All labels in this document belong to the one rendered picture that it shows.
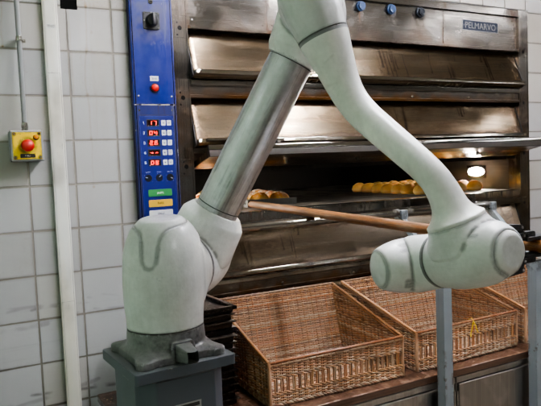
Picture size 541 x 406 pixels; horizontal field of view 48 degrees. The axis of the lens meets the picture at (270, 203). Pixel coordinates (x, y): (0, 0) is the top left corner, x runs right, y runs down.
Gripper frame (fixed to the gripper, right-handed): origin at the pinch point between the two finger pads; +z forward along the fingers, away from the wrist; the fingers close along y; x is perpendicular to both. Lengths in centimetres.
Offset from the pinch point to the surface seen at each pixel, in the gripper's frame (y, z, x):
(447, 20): -84, 102, -134
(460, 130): -31, 106, -131
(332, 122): -36, 34, -131
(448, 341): 46, 40, -71
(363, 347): 45, 10, -80
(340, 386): 57, 0, -81
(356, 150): -24, 35, -116
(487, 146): -23, 110, -118
